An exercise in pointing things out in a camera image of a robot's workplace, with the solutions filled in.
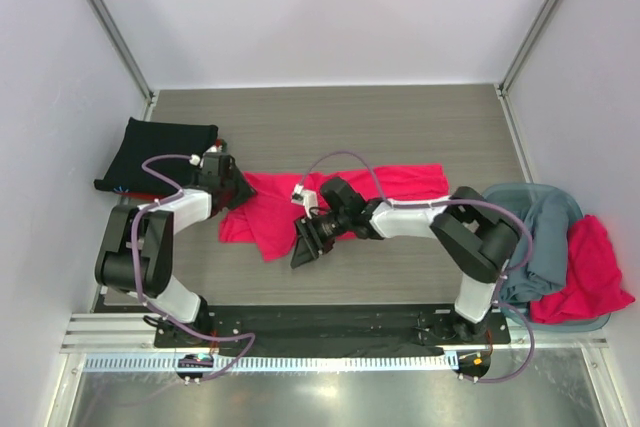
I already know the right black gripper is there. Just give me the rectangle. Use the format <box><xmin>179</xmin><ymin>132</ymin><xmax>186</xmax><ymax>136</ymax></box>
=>
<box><xmin>292</xmin><ymin>209</ymin><xmax>350</xmax><ymax>267</ymax></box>

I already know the pink t shirt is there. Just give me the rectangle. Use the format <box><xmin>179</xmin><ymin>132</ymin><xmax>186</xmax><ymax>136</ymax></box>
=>
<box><xmin>529</xmin><ymin>215</ymin><xmax>635</xmax><ymax>325</ymax></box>
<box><xmin>218</xmin><ymin>164</ymin><xmax>449</xmax><ymax>262</ymax></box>

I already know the black t shirt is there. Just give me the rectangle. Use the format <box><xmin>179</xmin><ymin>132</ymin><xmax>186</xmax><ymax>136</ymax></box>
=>
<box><xmin>93</xmin><ymin>116</ymin><xmax>219</xmax><ymax>196</ymax></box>

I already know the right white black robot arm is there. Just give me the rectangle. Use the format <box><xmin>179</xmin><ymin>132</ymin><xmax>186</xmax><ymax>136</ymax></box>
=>
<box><xmin>290</xmin><ymin>177</ymin><xmax>534</xmax><ymax>343</ymax></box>

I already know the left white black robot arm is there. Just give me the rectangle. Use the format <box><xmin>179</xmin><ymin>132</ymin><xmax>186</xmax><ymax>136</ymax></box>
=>
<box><xmin>94</xmin><ymin>148</ymin><xmax>256</xmax><ymax>346</ymax></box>

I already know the blue plastic basket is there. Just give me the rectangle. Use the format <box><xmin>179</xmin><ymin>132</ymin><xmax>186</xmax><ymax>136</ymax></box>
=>
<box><xmin>483</xmin><ymin>183</ymin><xmax>610</xmax><ymax>333</ymax></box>

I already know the grey blue t shirt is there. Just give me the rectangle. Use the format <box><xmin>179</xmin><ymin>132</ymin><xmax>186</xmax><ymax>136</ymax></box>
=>
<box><xmin>500</xmin><ymin>186</ymin><xmax>581</xmax><ymax>304</ymax></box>

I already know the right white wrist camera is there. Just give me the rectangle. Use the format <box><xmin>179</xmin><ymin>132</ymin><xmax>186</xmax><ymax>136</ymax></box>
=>
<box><xmin>290</xmin><ymin>184</ymin><xmax>319</xmax><ymax>217</ymax></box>

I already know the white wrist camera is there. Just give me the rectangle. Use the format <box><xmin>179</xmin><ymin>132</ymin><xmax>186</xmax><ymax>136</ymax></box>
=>
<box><xmin>207</xmin><ymin>145</ymin><xmax>226</xmax><ymax>153</ymax></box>
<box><xmin>290</xmin><ymin>184</ymin><xmax>319</xmax><ymax>217</ymax></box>

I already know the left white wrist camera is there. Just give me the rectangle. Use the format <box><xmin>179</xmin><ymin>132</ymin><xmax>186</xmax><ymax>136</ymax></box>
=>
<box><xmin>207</xmin><ymin>145</ymin><xmax>226</xmax><ymax>153</ymax></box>

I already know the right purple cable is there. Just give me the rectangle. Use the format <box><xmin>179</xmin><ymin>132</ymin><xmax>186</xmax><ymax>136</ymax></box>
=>
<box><xmin>299</xmin><ymin>149</ymin><xmax>537</xmax><ymax>386</ymax></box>

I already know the purple cable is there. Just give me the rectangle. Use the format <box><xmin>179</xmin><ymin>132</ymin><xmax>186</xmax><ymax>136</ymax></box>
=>
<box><xmin>130</xmin><ymin>153</ymin><xmax>257</xmax><ymax>381</ymax></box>
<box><xmin>299</xmin><ymin>149</ymin><xmax>537</xmax><ymax>386</ymax></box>

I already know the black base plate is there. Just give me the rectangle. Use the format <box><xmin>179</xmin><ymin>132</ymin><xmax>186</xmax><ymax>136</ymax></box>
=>
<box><xmin>153</xmin><ymin>302</ymin><xmax>511</xmax><ymax>359</ymax></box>

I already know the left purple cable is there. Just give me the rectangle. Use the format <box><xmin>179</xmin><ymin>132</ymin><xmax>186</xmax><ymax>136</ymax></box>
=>
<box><xmin>130</xmin><ymin>153</ymin><xmax>257</xmax><ymax>381</ymax></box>

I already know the slotted white cable duct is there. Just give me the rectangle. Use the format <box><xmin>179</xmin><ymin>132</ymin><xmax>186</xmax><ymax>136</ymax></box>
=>
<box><xmin>83</xmin><ymin>351</ymin><xmax>458</xmax><ymax>374</ymax></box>

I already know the left aluminium frame post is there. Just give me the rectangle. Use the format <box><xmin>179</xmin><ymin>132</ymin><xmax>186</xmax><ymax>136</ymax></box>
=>
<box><xmin>86</xmin><ymin>0</ymin><xmax>154</xmax><ymax>105</ymax></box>

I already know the aluminium frame post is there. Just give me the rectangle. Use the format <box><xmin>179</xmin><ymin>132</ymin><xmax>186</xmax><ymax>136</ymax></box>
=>
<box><xmin>86</xmin><ymin>0</ymin><xmax>154</xmax><ymax>105</ymax></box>
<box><xmin>496</xmin><ymin>0</ymin><xmax>562</xmax><ymax>98</ymax></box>

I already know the right aluminium frame post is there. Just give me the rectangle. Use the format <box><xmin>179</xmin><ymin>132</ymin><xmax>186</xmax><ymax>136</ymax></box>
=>
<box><xmin>496</xmin><ymin>0</ymin><xmax>562</xmax><ymax>98</ymax></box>

